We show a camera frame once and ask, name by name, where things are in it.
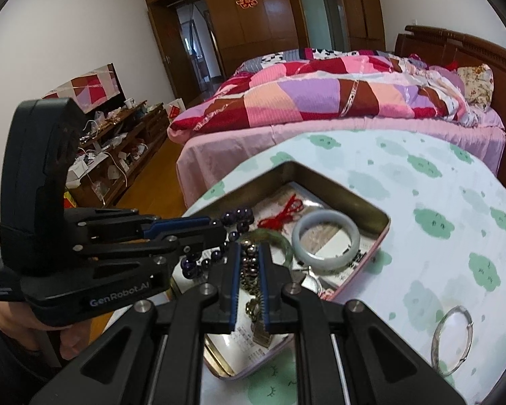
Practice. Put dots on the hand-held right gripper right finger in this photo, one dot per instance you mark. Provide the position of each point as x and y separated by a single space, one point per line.
266 299

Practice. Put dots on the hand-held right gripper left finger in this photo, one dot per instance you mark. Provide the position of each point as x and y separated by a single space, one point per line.
235 287

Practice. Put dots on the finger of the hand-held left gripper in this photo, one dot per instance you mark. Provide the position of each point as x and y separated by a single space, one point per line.
194 242
177 223

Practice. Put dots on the green jade bangle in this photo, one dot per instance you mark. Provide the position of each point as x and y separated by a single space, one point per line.
284 247

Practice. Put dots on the white jade bangle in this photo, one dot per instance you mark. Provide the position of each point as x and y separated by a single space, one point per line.
303 223

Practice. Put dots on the rectangular metal tin box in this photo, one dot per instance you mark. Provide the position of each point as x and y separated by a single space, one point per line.
333 194

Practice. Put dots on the person's left forearm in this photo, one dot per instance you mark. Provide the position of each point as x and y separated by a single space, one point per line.
8 358

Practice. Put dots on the person's left hand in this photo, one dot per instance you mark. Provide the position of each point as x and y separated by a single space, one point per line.
69 344

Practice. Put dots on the cluttered wooden cabinet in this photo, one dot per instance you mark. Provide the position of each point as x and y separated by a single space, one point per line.
143 135

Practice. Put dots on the bed with pink sheet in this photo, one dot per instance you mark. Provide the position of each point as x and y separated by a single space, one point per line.
236 147

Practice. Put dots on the printed paper liner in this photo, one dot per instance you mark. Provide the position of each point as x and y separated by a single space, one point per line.
354 257

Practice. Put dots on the red and white bag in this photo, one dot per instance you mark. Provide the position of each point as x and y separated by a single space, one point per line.
176 109

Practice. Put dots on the red patchwork covered television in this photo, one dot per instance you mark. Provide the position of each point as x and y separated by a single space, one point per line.
84 88

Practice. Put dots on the white mug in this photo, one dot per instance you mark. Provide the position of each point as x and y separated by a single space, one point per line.
129 103

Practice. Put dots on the open doorway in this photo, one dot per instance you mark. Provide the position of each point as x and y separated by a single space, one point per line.
194 50

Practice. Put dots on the patchwork quilt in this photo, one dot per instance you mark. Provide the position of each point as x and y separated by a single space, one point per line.
320 93

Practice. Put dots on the thin silver bangle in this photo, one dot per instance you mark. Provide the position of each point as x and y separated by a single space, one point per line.
464 313

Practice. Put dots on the wooden wardrobe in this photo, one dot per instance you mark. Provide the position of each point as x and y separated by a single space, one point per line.
270 25

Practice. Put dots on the frosted glass door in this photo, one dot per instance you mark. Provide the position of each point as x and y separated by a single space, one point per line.
320 17

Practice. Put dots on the floral pillow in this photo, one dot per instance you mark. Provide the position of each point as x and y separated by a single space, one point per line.
476 84

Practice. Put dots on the wooden headboard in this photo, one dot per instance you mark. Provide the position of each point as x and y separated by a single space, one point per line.
438 46

